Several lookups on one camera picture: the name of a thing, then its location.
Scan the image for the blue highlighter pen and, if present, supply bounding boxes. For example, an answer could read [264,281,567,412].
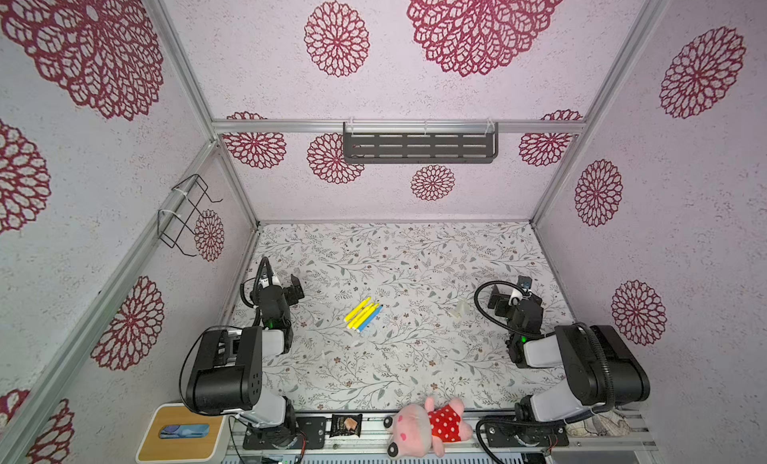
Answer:
[357,305,383,332]

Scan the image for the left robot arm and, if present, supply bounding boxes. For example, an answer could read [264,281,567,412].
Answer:
[179,256,305,436]

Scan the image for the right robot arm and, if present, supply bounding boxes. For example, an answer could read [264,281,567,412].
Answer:
[473,276,651,426]

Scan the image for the yellow highlighter pen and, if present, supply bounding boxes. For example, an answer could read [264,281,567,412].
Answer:
[351,303,379,329]
[348,303,378,329]
[345,297,371,323]

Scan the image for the small dark snack packet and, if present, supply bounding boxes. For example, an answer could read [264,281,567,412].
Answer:
[329,413,364,438]

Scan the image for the pink pig plush toy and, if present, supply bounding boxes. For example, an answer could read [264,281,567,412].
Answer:
[383,397,473,459]

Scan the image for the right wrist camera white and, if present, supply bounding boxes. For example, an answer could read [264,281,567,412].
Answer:
[511,276,533,302]

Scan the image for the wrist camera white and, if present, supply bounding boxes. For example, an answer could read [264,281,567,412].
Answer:
[259,272,281,288]
[511,276,533,302]

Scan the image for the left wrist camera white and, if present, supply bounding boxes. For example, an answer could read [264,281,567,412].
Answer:
[259,272,281,288]

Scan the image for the black wire wall rack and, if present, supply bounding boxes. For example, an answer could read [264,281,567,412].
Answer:
[156,174,223,258]

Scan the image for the dark grey wall shelf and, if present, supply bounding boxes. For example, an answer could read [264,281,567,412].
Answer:
[342,122,499,165]

